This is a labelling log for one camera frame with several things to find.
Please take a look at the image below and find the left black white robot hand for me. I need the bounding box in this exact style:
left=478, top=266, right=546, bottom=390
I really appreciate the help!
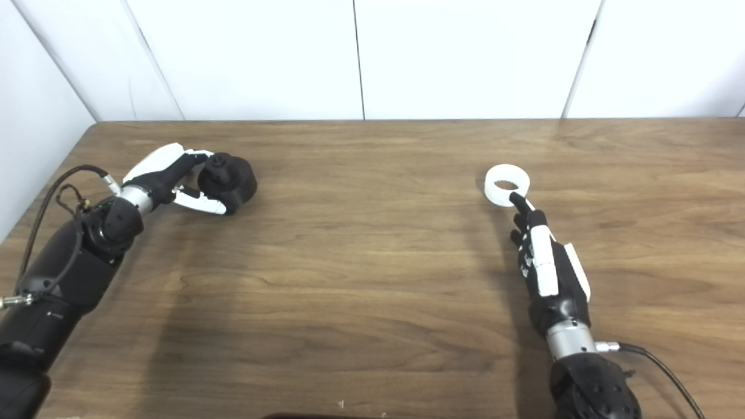
left=120, top=143, right=233, bottom=216

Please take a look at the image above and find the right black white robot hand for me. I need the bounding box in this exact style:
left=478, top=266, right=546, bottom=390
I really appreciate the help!
left=509, top=192, right=591, bottom=338

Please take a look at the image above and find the round black stepped part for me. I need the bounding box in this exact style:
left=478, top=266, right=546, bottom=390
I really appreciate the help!
left=198, top=152, right=258, bottom=215

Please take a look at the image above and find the white toothed ring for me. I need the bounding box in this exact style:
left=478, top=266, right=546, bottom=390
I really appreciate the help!
left=484, top=164, right=531, bottom=208

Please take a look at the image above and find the thin black wire loop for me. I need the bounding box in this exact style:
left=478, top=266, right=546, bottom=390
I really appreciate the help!
left=49, top=183, right=93, bottom=294

